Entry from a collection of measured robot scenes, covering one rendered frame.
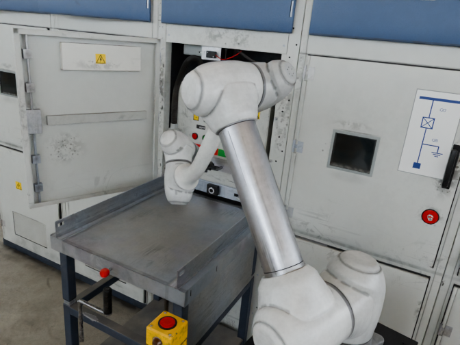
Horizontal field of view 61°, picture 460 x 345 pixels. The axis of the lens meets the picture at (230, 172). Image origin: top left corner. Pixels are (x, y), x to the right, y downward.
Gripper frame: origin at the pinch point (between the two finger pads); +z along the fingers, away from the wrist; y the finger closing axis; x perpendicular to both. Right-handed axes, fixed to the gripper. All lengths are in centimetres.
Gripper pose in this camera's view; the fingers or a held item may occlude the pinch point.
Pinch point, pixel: (211, 166)
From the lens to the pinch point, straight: 183.8
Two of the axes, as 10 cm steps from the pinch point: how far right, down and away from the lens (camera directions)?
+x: 8.8, 2.3, -4.1
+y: -3.1, 9.4, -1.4
